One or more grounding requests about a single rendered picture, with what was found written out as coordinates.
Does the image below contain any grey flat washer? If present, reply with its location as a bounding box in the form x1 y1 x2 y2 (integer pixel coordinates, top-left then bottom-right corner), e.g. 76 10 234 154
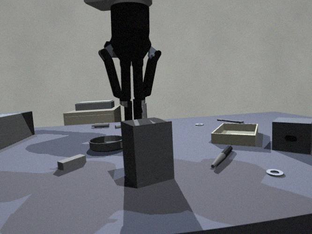
266 169 283 177

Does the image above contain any grey stepped cylinder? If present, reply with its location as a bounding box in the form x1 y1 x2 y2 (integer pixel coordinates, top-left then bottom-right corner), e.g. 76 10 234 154
91 123 109 128

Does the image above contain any grey tapered pin with dark head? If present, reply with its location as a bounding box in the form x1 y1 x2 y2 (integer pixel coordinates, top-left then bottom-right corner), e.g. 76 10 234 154
211 145 232 168

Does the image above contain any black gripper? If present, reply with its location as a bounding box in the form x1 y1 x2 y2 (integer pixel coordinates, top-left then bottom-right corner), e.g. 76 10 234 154
98 2 162 121

